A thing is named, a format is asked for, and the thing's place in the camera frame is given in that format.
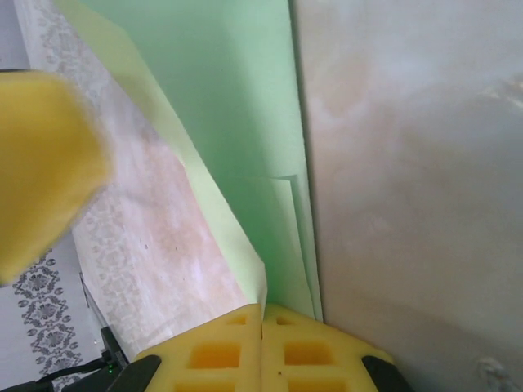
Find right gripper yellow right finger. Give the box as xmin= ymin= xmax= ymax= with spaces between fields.
xmin=261 ymin=303 xmax=413 ymax=392

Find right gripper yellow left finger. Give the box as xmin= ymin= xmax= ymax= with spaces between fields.
xmin=108 ymin=302 xmax=262 ymax=392

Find green paper sheet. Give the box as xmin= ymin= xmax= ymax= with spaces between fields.
xmin=52 ymin=0 xmax=324 ymax=323

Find black board with green light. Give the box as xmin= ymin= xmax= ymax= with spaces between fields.
xmin=99 ymin=325 xmax=128 ymax=376

